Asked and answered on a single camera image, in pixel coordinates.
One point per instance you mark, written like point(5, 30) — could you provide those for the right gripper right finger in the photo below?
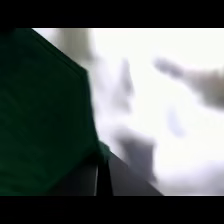
point(128, 181)

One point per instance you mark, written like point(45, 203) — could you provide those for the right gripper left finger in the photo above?
point(83, 181)

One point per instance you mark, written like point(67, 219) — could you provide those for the dark green garment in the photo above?
point(43, 110)

